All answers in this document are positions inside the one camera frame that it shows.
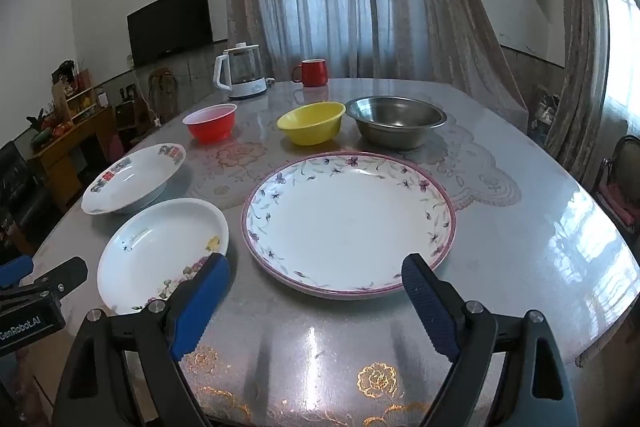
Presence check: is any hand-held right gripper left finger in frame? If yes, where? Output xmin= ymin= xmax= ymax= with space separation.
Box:
xmin=52 ymin=252 xmax=231 ymax=427

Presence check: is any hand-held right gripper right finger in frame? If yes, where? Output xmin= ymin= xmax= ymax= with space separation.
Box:
xmin=401 ymin=253 xmax=581 ymax=427

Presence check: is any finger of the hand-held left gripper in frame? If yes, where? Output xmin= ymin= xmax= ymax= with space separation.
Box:
xmin=15 ymin=256 xmax=89 ymax=303
xmin=0 ymin=255 xmax=34 ymax=290

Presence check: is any white plate with yellow flower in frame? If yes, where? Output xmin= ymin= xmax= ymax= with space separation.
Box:
xmin=96 ymin=198 xmax=230 ymax=315

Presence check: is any white plate with red print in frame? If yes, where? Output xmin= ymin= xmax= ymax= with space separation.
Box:
xmin=81 ymin=143 xmax=187 ymax=215

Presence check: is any large floral rim plate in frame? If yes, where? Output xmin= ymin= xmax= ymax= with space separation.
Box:
xmin=241 ymin=151 xmax=457 ymax=300

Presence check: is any red plastic bowl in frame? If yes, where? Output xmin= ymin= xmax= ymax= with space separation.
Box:
xmin=182 ymin=103 xmax=238 ymax=144

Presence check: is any stainless steel bowl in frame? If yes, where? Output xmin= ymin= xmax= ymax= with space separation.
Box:
xmin=345 ymin=95 xmax=448 ymax=150

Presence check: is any yellow plastic bowl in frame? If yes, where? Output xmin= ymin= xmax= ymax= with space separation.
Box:
xmin=276 ymin=101 xmax=347 ymax=146

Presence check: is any dark furniture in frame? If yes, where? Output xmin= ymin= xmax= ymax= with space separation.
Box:
xmin=0 ymin=139 xmax=51 ymax=258

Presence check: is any wooden cabinet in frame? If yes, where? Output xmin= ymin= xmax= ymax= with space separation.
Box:
xmin=27 ymin=104 xmax=118 ymax=212

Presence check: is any pink object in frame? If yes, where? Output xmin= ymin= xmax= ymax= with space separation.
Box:
xmin=105 ymin=132 xmax=126 ymax=164

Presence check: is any artificial fruit pile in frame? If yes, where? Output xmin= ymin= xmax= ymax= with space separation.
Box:
xmin=27 ymin=109 xmax=75 ymax=148

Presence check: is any lace table mat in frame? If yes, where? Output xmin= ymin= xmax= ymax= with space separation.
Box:
xmin=187 ymin=107 xmax=521 ymax=210

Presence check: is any dark small cabinet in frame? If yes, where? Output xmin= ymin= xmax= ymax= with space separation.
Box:
xmin=114 ymin=98 xmax=151 ymax=146

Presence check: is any ornament display shelf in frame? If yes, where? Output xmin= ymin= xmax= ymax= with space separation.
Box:
xmin=51 ymin=59 xmax=97 ymax=120

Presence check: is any carved wooden chair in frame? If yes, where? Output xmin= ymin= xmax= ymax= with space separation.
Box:
xmin=148 ymin=67 xmax=178 ymax=124

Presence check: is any dark chair with pink cushion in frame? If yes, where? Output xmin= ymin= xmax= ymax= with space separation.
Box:
xmin=592 ymin=134 xmax=640 ymax=235

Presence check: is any pile of plastic bags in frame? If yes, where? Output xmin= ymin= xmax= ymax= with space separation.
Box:
xmin=529 ymin=86 xmax=562 ymax=144

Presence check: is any white glass electric kettle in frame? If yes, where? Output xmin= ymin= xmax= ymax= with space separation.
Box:
xmin=214 ymin=44 xmax=268 ymax=100

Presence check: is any red mug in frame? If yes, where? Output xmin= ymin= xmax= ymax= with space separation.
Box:
xmin=291 ymin=59 xmax=329 ymax=87

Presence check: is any narrow beige curtain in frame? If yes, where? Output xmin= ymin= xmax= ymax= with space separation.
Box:
xmin=542 ymin=0 xmax=611 ymax=185

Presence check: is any bright window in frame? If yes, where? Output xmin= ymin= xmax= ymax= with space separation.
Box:
xmin=597 ymin=0 xmax=640 ymax=148

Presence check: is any black wall television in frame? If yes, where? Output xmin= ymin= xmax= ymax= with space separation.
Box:
xmin=126 ymin=0 xmax=214 ymax=68

